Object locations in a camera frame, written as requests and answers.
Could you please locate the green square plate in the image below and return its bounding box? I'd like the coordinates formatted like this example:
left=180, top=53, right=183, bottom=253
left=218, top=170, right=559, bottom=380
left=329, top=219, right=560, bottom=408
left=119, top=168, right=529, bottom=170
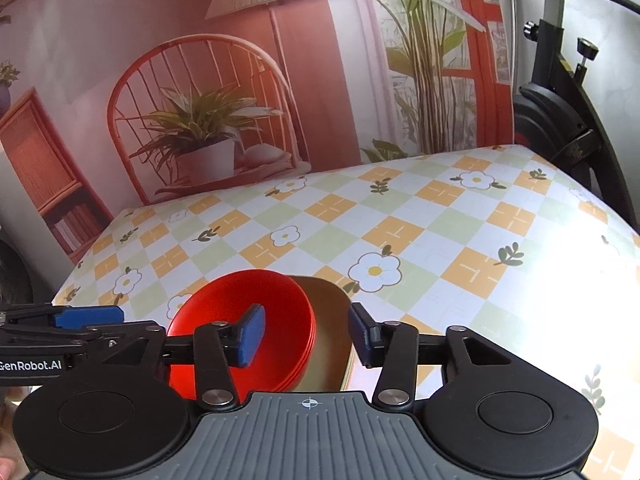
left=341, top=346, right=357, bottom=391
left=293, top=276, right=352, bottom=392

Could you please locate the black exercise bike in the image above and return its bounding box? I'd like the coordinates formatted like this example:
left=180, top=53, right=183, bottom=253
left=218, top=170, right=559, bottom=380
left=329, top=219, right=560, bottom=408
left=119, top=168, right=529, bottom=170
left=513, top=0, right=639, bottom=228

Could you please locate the printed room backdrop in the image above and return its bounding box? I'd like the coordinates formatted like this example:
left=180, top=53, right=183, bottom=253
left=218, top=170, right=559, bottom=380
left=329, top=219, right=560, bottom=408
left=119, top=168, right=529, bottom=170
left=1, top=0, right=513, bottom=269

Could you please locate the checkered floral tablecloth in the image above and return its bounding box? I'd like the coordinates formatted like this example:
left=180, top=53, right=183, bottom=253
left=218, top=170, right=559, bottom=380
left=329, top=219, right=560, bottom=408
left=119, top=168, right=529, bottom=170
left=55, top=145, right=639, bottom=479

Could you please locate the red bowl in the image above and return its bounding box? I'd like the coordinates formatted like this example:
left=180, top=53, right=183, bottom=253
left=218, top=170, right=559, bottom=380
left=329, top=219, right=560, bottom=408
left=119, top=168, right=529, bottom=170
left=168, top=269, right=310, bottom=400
left=285, top=302, right=317, bottom=391
left=288, top=313, right=317, bottom=390

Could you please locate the red bowl front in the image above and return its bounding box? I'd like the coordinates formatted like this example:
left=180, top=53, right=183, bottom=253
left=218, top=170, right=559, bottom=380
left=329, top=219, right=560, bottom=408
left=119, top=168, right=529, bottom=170
left=285, top=302, right=317, bottom=391

